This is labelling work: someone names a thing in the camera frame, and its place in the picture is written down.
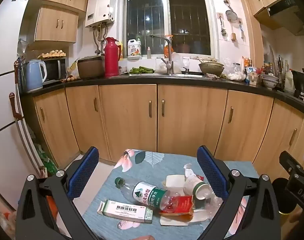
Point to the white detergent jug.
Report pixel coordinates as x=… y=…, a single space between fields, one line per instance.
x=134 y=50

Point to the wooden base cabinets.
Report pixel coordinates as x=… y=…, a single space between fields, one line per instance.
x=129 y=120

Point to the hanging wooden brush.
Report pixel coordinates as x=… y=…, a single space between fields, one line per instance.
x=233 y=36

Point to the small wooden wall cabinet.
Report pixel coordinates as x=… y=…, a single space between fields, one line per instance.
x=55 y=25

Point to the steel kitchen faucet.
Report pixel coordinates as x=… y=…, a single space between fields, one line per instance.
x=169 y=62

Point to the white green ointment box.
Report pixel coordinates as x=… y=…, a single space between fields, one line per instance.
x=125 y=211

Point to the white plastic bag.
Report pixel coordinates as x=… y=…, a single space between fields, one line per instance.
x=177 y=63

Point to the small grey bottle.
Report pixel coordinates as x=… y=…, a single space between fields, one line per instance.
x=149 y=53

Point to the hanging steel spatula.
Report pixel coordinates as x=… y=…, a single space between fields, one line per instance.
x=241 y=31

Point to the white yogurt cup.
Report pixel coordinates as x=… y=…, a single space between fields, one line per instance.
x=195 y=186

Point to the flat white paper sheet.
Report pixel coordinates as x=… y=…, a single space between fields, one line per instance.
x=172 y=221

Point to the white gas water heater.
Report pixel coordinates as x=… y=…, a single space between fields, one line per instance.
x=99 y=7

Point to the barred kitchen window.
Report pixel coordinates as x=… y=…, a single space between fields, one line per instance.
x=167 y=17

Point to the clear plastic bottle green label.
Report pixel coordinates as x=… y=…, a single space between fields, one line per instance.
x=147 y=194

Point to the stack of white bowls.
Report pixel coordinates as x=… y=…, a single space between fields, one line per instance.
x=269 y=81

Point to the blue electric kettle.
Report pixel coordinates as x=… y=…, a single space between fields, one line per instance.
x=33 y=76

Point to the orange spray bottle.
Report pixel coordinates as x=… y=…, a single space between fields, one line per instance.
x=167 y=51

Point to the white refrigerator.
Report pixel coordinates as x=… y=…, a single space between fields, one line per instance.
x=5 y=92

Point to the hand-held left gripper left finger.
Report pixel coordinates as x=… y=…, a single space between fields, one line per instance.
x=82 y=173

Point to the group of condiment bottles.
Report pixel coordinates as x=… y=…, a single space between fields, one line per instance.
x=276 y=67

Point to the blue floral tablecloth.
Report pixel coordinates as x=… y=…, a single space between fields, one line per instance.
x=144 y=170

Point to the white plastic bottle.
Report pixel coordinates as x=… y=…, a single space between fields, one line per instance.
x=289 y=81

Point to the black microwave oven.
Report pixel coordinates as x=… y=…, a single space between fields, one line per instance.
x=54 y=71

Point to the small white paper box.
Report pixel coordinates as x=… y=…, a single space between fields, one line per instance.
x=174 y=181

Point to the red snack packet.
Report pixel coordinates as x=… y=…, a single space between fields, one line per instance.
x=183 y=205

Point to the brown rice cooker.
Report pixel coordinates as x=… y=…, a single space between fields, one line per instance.
x=90 y=67

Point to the tray of eggs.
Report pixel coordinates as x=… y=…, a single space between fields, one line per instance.
x=52 y=53

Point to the black wok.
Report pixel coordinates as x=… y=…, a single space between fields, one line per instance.
x=303 y=80

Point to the clear plastic wrapper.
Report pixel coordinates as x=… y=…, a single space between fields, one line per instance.
x=210 y=207

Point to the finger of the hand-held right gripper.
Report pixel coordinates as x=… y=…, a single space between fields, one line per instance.
x=290 y=161

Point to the hanging steel ladle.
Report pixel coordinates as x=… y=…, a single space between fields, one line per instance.
x=223 y=30

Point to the metal colander bowl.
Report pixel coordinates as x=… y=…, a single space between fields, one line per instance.
x=211 y=68

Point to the torn white wrapper piece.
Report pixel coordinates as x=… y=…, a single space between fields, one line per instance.
x=189 y=170

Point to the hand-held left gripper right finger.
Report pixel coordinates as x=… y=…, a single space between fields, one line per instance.
x=212 y=173

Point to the green plastic bag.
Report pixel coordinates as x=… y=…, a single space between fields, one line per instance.
x=47 y=161

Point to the glass jar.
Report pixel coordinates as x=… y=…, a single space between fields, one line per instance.
x=236 y=68

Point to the red thermos flask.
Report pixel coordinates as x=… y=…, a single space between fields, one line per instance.
x=111 y=57

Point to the pile of green vegetables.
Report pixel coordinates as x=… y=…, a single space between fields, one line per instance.
x=140 y=70

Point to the pile of garlic bulbs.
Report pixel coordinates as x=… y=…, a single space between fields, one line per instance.
x=236 y=76

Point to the range hood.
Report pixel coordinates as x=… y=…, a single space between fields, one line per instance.
x=286 y=12

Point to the steel sink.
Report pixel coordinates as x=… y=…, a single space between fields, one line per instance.
x=186 y=75

